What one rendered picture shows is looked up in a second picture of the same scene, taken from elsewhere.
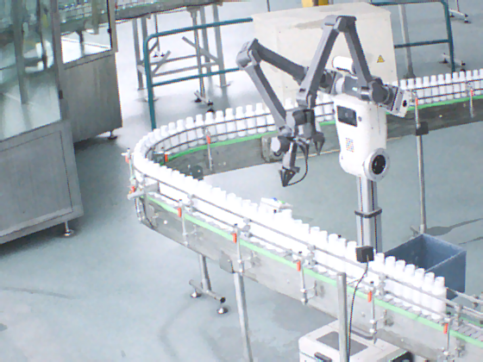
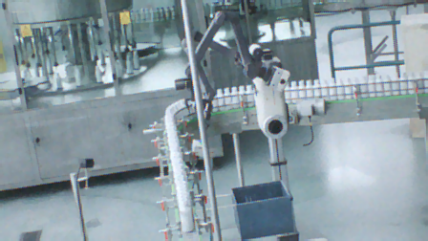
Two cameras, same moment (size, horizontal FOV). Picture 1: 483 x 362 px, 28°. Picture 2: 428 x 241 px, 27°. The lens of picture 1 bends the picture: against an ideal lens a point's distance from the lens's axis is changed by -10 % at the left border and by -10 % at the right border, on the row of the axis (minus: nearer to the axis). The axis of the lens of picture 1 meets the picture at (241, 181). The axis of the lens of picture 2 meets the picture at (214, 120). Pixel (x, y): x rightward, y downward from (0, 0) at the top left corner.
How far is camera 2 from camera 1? 302 cm
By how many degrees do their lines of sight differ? 29
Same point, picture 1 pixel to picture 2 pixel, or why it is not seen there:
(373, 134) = (267, 103)
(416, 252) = (273, 193)
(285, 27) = (411, 27)
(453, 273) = (275, 212)
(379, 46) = not seen: outside the picture
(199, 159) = (239, 118)
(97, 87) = (297, 65)
